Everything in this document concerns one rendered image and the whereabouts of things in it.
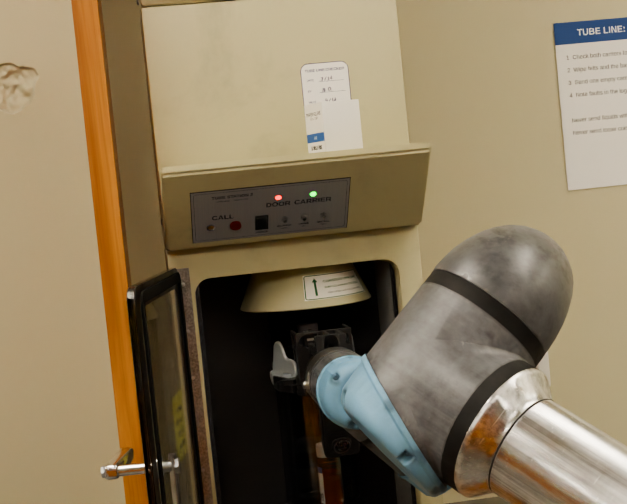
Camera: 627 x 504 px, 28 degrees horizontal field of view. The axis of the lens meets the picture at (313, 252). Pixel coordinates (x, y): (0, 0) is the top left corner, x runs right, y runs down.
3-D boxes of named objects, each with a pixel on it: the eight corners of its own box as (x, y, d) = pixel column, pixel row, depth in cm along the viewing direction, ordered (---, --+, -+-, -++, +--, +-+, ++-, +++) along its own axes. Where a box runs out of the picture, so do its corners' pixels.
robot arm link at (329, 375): (366, 451, 134) (306, 401, 133) (349, 433, 145) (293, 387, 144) (413, 395, 135) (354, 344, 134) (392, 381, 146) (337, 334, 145)
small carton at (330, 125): (308, 154, 153) (303, 105, 153) (344, 151, 156) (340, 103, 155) (326, 152, 149) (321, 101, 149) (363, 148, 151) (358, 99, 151)
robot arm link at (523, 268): (515, 152, 103) (468, 298, 149) (434, 254, 100) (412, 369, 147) (633, 235, 100) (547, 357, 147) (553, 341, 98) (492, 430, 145)
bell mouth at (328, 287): (235, 305, 176) (231, 266, 176) (358, 291, 178) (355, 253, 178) (246, 316, 158) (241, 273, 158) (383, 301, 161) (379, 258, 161)
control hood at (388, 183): (164, 250, 155) (156, 170, 155) (418, 224, 160) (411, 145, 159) (166, 254, 144) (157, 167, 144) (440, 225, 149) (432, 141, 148)
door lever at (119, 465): (167, 462, 137) (164, 438, 137) (153, 482, 128) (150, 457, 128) (118, 466, 138) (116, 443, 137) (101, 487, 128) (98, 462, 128)
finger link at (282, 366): (270, 337, 169) (307, 340, 161) (275, 381, 169) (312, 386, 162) (250, 341, 167) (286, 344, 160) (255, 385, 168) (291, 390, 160)
